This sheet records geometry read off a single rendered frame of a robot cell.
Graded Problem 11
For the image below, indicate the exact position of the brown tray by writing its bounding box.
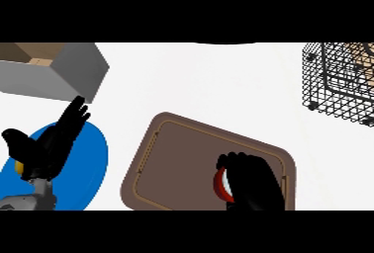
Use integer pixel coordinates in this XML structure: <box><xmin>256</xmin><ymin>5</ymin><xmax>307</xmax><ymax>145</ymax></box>
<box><xmin>120</xmin><ymin>111</ymin><xmax>298</xmax><ymax>211</ymax></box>

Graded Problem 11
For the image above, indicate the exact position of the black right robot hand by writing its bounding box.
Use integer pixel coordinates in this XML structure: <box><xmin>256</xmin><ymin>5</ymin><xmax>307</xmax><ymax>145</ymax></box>
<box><xmin>214</xmin><ymin>151</ymin><xmax>287</xmax><ymax>211</ymax></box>

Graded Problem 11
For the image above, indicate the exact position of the grey open box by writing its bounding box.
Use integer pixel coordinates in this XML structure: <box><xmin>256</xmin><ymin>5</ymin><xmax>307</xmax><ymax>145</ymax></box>
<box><xmin>0</xmin><ymin>42</ymin><xmax>111</xmax><ymax>105</ymax></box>

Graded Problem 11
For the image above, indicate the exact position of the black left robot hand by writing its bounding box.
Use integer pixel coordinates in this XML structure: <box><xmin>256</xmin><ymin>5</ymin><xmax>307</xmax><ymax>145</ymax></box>
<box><xmin>0</xmin><ymin>95</ymin><xmax>92</xmax><ymax>182</ymax></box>

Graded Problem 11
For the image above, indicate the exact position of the blue plate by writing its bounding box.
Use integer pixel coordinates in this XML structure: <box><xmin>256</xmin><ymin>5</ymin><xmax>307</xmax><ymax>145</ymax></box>
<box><xmin>0</xmin><ymin>121</ymin><xmax>109</xmax><ymax>211</ymax></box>

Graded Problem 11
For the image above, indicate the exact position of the red can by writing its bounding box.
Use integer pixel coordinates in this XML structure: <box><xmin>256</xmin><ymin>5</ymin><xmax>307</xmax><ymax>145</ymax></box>
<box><xmin>211</xmin><ymin>166</ymin><xmax>236</xmax><ymax>204</ymax></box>

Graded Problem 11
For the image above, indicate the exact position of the yellow round object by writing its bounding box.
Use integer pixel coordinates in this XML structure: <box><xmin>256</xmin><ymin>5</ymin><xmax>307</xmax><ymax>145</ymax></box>
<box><xmin>13</xmin><ymin>159</ymin><xmax>26</xmax><ymax>176</ymax></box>

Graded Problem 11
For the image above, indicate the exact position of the black wire tiered basket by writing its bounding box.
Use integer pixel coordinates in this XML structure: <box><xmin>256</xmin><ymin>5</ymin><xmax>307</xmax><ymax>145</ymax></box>
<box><xmin>301</xmin><ymin>42</ymin><xmax>374</xmax><ymax>127</ymax></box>

